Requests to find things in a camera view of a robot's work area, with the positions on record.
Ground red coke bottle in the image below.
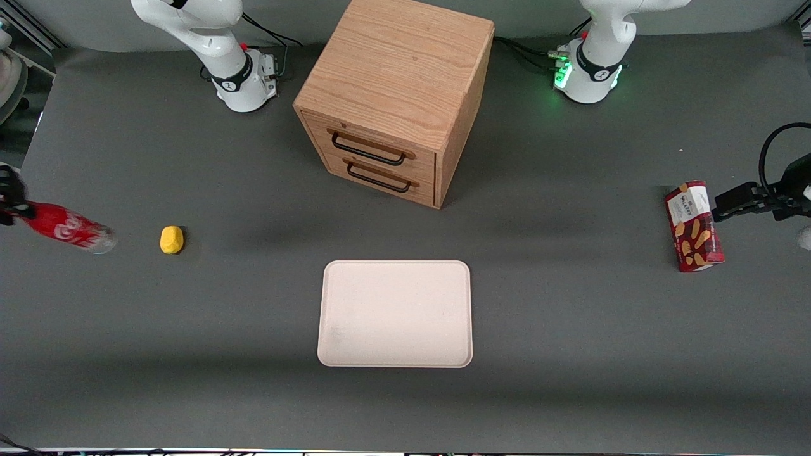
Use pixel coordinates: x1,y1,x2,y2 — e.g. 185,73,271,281
13,201,117,255

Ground yellow toy lemon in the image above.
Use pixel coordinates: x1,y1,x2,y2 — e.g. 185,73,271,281
160,225,185,255

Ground wooden drawer front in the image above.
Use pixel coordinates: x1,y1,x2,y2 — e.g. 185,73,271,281
315,145,437,207
301,111,437,180

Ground black metal drawer handle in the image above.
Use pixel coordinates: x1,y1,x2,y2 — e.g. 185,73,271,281
343,158,421,193
327,127,417,167

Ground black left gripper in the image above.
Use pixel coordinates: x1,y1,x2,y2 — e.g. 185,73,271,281
713,154,811,222

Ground beige rectangular tray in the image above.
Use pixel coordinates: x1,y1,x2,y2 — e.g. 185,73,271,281
317,260,474,369

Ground black looped gripper cable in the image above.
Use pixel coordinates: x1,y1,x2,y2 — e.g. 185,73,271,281
759,122,811,198

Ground wooden two-drawer cabinet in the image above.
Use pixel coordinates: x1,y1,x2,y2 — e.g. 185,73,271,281
293,0,495,210

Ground black arm base cable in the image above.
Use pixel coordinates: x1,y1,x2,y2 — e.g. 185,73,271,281
239,13,305,82
494,36,566,72

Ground beige round object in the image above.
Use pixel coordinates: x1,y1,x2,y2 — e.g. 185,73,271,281
0,47,29,125

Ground red tartan biscuit box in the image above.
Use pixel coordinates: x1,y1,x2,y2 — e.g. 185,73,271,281
664,180,725,273

